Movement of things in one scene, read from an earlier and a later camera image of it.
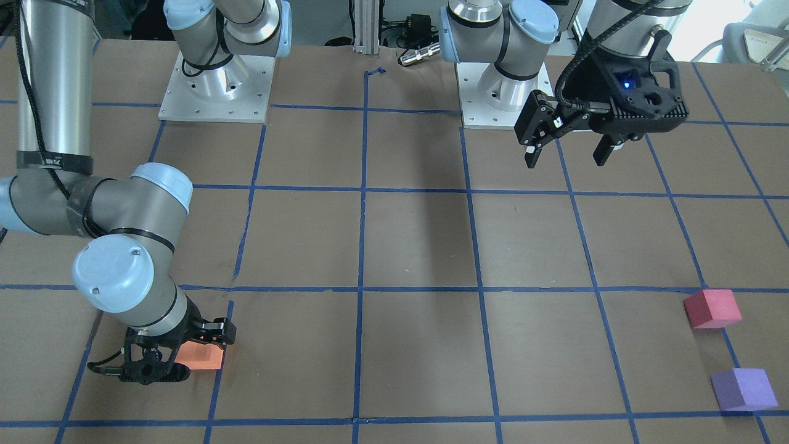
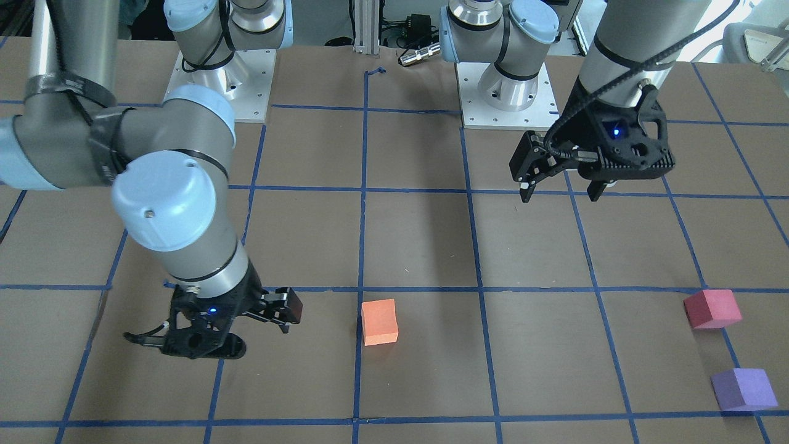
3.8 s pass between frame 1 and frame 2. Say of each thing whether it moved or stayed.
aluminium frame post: stayed
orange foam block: moved
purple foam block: stayed
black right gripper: moved
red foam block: stayed
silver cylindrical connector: stayed
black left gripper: moved
